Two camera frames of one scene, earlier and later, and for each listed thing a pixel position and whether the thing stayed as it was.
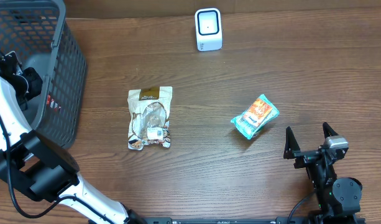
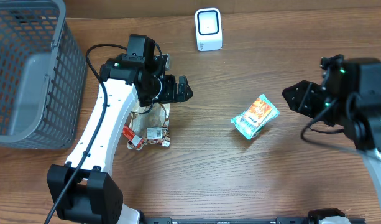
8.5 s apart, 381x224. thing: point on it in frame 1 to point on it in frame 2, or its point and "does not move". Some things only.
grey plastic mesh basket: (42, 38) does not move
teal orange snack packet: (257, 116) does not move
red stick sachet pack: (52, 104) to (135, 140)
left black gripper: (7, 59) to (176, 89)
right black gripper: (310, 153) to (316, 101)
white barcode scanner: (208, 22) does not move
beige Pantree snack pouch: (150, 111) does not move
